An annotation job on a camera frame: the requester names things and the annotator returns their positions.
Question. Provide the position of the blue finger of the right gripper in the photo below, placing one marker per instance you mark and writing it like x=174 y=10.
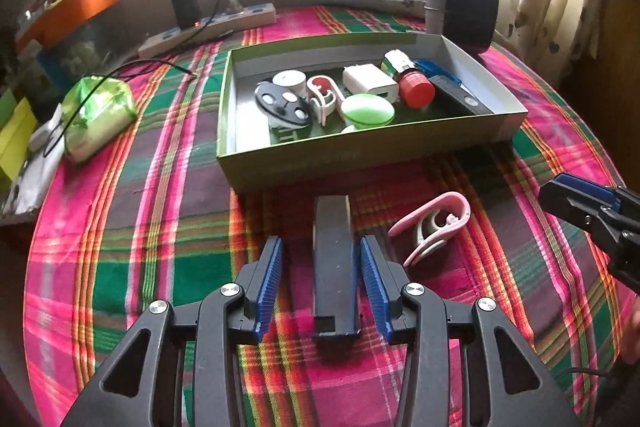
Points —
x=604 y=194
x=577 y=210

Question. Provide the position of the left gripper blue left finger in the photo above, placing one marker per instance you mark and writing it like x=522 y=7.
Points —
x=237 y=314

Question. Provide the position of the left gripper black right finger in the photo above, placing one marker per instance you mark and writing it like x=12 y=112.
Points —
x=409 y=314

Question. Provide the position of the black bar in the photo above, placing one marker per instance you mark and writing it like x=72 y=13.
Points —
x=336 y=270

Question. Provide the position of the pink white clip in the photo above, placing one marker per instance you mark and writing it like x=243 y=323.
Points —
x=433 y=225
x=325 y=98

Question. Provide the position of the black power bank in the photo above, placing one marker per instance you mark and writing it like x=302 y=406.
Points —
x=456 y=100

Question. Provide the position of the brown jar red lid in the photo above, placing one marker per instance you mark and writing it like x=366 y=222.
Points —
x=414 y=87

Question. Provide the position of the green grey cardboard box tray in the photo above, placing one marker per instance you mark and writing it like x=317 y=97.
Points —
x=254 y=158

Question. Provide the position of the blue transparent usb tester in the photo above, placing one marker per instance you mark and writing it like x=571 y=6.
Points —
x=431 y=69

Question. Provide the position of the black round three-button remote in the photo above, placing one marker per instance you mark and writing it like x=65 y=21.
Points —
x=282 y=107

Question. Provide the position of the green white suction holder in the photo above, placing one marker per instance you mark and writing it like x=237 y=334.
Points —
x=366 y=111

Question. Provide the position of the white round cap device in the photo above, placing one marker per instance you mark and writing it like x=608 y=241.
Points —
x=292 y=79

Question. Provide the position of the white usb charger block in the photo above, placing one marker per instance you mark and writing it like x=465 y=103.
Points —
x=368 y=78

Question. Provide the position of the person right hand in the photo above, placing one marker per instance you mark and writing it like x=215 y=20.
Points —
x=630 y=344

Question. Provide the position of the plaid pink green tablecloth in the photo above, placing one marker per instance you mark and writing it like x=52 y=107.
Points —
x=153 y=217

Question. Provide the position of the grey black fan heater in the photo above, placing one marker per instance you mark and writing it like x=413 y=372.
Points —
x=470 y=24

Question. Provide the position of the green wet wipes pack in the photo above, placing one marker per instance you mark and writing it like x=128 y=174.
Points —
x=94 y=112

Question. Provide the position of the yellow green boxes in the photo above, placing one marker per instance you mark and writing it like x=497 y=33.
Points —
x=17 y=124

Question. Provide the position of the white power strip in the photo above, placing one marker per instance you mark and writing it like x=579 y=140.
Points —
x=253 y=16

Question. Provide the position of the black plugged charger adapter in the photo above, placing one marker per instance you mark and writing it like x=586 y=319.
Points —
x=187 y=12

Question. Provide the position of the orange storage bin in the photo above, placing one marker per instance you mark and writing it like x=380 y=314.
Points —
x=60 y=21

